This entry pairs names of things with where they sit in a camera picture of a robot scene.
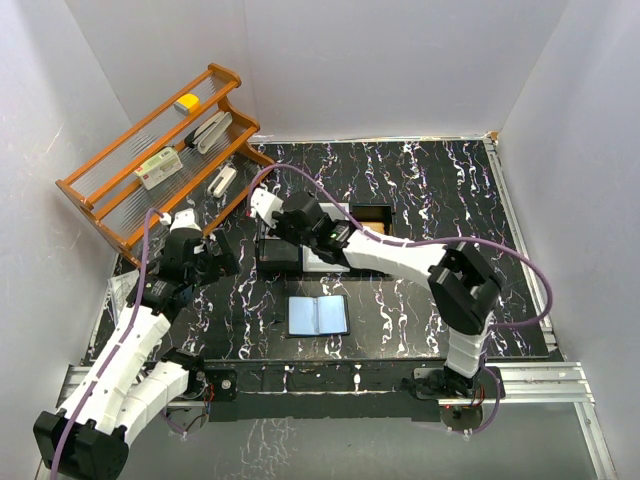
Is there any black leather card holder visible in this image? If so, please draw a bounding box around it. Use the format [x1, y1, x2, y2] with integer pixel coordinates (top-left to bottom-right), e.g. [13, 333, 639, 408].
[287, 295, 350, 337]

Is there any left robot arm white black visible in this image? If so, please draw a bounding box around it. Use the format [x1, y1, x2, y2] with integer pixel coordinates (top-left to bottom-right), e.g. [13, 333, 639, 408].
[33, 227, 239, 479]

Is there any black tray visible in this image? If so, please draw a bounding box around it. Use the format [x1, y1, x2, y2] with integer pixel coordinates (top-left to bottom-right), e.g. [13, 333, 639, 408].
[350, 203, 395, 235]
[255, 220, 303, 274]

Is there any yellow white small box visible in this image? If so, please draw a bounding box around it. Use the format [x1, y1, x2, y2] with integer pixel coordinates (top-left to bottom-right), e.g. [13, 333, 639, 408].
[173, 93, 200, 116]

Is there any white middle tray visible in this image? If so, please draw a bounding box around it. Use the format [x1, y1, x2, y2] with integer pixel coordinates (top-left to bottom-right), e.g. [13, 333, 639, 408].
[301, 203, 350, 274]

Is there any orange wooden shelf rack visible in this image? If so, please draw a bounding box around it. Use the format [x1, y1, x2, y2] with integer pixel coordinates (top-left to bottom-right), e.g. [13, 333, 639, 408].
[56, 63, 273, 265]

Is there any small white stapler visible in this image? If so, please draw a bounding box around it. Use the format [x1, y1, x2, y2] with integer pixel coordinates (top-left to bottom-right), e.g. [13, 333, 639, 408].
[206, 166, 237, 199]

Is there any right black tray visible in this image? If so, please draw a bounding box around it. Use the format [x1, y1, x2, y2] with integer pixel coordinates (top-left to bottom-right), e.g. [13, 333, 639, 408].
[350, 203, 395, 235]

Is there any white printed paper sheet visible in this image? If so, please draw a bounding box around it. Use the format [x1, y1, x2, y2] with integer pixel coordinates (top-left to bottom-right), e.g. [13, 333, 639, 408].
[108, 270, 139, 325]

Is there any orange card in right tray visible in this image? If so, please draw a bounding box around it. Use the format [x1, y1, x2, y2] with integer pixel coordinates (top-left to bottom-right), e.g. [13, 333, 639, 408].
[361, 222, 386, 235]

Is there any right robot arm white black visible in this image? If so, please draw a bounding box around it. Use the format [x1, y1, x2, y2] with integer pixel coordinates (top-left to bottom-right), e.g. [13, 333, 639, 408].
[250, 188, 502, 397]

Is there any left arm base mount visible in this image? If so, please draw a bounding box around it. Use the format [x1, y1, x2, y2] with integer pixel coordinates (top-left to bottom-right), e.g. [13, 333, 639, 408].
[161, 368, 237, 441]

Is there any left black tray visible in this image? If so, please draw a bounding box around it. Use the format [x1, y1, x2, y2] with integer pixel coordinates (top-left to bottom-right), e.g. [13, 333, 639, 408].
[255, 220, 303, 274]

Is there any white black stapler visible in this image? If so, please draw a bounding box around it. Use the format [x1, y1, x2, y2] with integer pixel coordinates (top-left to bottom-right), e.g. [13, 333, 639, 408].
[184, 111, 233, 154]

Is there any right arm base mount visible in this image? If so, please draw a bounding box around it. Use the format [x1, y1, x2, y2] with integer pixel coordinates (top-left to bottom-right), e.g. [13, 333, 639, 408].
[408, 365, 506, 441]

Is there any white green card box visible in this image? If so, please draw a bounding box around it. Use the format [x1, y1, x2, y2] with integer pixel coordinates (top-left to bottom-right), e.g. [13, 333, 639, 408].
[134, 146, 183, 190]

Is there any aluminium frame rail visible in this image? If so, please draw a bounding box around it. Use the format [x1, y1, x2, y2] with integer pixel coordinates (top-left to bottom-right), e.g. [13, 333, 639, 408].
[37, 362, 619, 480]

